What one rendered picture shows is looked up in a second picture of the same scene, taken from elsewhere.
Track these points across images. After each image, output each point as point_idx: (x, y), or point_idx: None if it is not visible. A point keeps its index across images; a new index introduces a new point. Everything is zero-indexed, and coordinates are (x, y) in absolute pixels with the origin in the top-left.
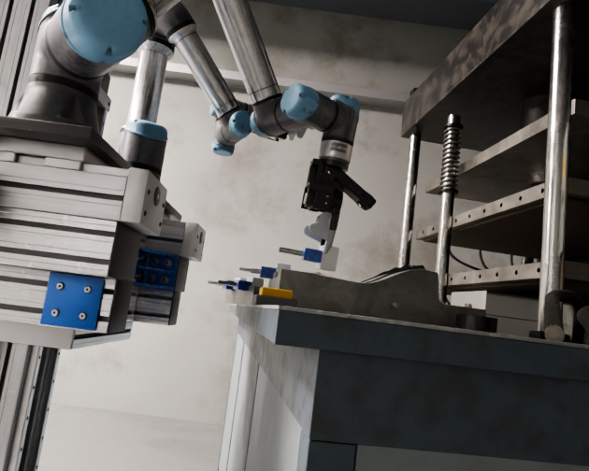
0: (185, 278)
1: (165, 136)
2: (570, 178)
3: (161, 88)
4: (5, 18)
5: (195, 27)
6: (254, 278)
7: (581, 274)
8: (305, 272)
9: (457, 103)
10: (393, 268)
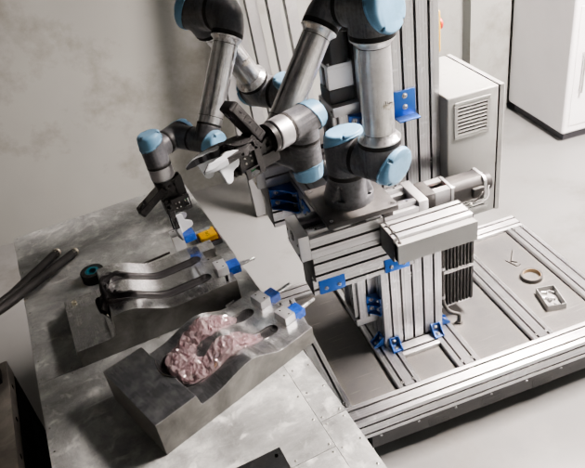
0: (312, 270)
1: (323, 144)
2: None
3: (359, 87)
4: None
5: (302, 24)
6: (257, 291)
7: None
8: (194, 245)
9: None
10: (120, 298)
